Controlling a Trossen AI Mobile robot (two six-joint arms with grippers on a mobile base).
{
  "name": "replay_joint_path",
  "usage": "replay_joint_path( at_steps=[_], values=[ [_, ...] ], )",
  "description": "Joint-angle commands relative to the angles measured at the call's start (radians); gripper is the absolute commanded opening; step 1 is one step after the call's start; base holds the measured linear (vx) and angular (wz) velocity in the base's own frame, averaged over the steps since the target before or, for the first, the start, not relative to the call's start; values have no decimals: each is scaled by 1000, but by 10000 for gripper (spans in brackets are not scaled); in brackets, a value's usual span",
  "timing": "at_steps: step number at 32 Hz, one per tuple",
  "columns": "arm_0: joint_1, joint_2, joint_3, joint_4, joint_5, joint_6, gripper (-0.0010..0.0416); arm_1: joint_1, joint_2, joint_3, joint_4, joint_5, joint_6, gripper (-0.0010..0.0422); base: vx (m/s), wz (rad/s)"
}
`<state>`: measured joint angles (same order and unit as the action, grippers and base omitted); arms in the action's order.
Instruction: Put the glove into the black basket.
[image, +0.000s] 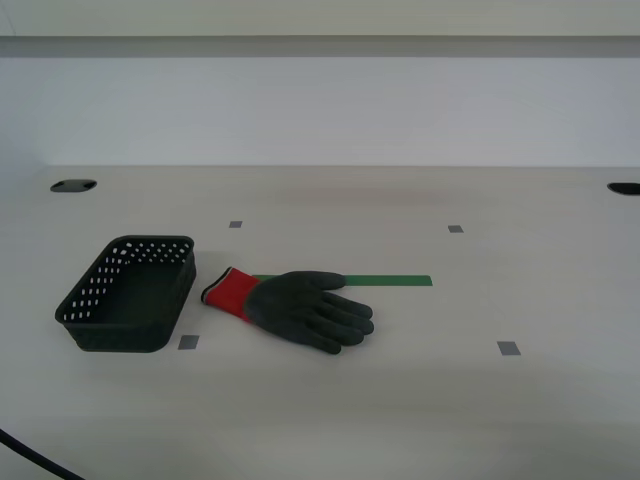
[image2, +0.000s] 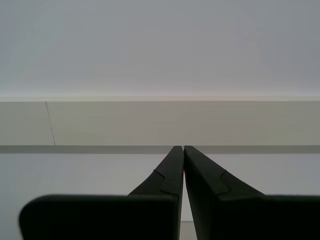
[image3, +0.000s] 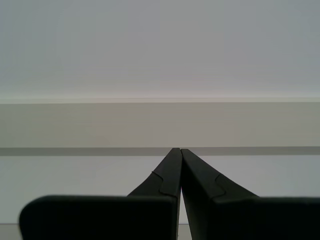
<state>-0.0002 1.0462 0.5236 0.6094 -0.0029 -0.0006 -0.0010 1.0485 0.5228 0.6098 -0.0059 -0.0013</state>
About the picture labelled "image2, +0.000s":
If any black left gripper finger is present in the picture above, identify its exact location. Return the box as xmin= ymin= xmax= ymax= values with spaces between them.
xmin=18 ymin=145 xmax=185 ymax=240
xmin=183 ymin=145 xmax=320 ymax=240

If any beige wall trim band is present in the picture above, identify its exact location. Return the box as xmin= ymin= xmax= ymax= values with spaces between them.
xmin=0 ymin=96 xmax=320 ymax=147

